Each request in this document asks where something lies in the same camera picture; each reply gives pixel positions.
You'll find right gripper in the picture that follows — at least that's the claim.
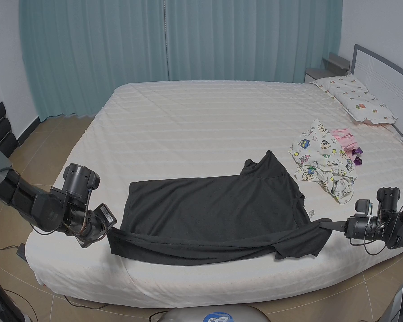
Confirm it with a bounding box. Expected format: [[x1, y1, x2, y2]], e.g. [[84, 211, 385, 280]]
[[344, 216, 373, 240]]

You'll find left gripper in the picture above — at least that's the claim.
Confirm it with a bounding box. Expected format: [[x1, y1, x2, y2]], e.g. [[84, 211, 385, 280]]
[[81, 213, 111, 249]]

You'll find black T-shirt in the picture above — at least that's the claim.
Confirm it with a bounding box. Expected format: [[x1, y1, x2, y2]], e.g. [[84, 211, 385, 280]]
[[107, 150, 334, 267]]

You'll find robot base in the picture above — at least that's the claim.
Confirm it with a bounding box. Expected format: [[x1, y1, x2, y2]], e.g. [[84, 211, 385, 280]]
[[158, 305, 269, 322]]

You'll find bed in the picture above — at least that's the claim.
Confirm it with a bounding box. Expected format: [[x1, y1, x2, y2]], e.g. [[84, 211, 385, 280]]
[[24, 44, 403, 309]]

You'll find purple garment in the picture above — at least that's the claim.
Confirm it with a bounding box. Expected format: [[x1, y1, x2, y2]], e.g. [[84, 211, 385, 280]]
[[351, 146, 364, 167]]

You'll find white printed pyjama top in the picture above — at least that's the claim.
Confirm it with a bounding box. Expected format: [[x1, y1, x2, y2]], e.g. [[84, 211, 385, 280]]
[[288, 119, 357, 204]]

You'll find pink garment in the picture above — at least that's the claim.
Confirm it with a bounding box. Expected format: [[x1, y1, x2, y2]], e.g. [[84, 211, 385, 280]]
[[330, 128, 361, 158]]

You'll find white printed pillow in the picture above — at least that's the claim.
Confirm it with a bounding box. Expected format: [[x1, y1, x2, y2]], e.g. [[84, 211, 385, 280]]
[[311, 72, 398, 125]]

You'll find black chest of drawers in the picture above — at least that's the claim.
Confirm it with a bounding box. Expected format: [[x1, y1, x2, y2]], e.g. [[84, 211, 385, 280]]
[[0, 102, 19, 158]]

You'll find grey bedside table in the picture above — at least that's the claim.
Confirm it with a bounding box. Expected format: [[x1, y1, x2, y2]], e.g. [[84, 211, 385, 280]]
[[305, 53, 351, 84]]

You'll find blue-green curtain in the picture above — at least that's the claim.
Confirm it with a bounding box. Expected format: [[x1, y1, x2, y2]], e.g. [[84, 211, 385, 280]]
[[19, 0, 170, 120], [163, 0, 344, 85]]

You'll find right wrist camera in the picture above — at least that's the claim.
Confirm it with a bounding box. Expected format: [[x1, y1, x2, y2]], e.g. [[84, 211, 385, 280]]
[[354, 198, 374, 218]]

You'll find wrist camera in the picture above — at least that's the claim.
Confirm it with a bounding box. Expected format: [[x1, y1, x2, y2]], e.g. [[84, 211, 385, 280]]
[[354, 198, 374, 218], [95, 204, 118, 231]]

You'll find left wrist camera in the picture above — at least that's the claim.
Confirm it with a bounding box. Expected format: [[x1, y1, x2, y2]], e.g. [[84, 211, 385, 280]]
[[95, 204, 118, 231]]

